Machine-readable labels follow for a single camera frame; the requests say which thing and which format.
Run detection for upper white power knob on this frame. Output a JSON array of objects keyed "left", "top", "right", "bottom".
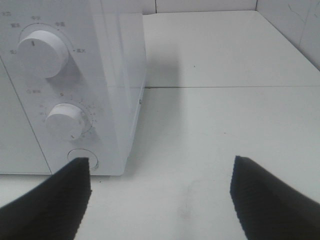
[{"left": 17, "top": 30, "right": 69, "bottom": 78}]

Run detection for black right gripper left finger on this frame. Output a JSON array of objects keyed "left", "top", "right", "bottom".
[{"left": 0, "top": 157, "right": 92, "bottom": 240}]

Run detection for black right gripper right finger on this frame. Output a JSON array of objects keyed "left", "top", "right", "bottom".
[{"left": 230, "top": 156, "right": 320, "bottom": 240}]

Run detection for white microwave oven body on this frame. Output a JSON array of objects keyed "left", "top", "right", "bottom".
[{"left": 0, "top": 0, "right": 146, "bottom": 176}]

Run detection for round white door button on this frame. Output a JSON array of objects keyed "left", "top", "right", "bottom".
[{"left": 67, "top": 148, "right": 99, "bottom": 171}]

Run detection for white timer knob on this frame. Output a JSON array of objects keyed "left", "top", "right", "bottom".
[{"left": 45, "top": 103, "right": 89, "bottom": 141}]

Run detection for white microwave door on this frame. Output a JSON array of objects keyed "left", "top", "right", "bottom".
[{"left": 0, "top": 62, "right": 51, "bottom": 175}]

